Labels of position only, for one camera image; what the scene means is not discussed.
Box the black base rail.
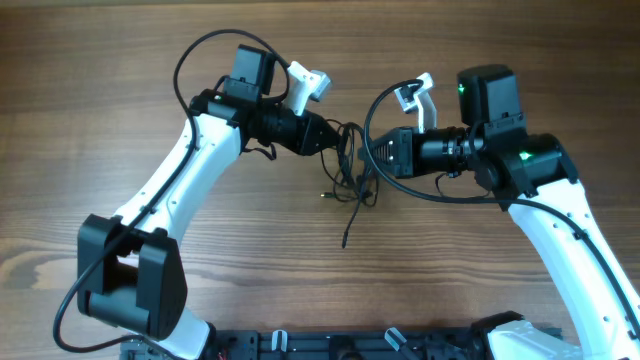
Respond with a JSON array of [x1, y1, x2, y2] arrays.
[[119, 327, 566, 360]]

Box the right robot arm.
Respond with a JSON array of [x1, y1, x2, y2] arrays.
[[361, 64, 639, 359]]

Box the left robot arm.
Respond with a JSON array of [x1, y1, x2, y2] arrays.
[[72, 45, 339, 359]]

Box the black cable bundle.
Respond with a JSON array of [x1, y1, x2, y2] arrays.
[[319, 119, 381, 250]]

